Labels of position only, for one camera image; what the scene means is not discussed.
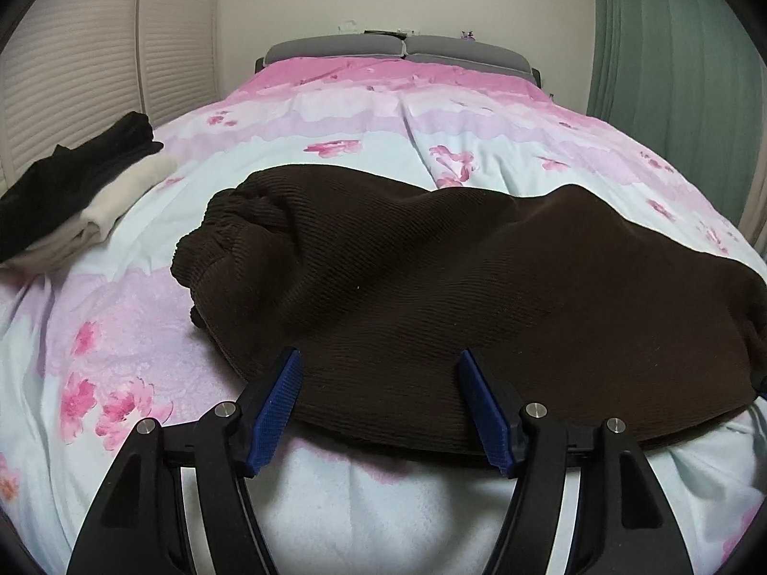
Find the green curtain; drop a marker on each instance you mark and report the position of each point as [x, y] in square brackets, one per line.
[671, 54]

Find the grey bed headboard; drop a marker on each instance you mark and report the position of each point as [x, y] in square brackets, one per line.
[398, 49]

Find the black folded garment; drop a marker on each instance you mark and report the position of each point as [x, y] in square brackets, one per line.
[66, 173]

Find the cream folded garment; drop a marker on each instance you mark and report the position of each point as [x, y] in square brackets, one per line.
[102, 206]

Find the pink floral blanket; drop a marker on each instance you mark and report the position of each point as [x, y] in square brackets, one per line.
[371, 126]

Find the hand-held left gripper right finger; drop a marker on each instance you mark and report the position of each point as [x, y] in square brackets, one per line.
[486, 413]

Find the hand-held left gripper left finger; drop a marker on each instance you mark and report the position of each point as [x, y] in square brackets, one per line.
[277, 410]

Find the white louvered closet door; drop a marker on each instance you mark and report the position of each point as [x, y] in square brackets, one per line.
[102, 42]

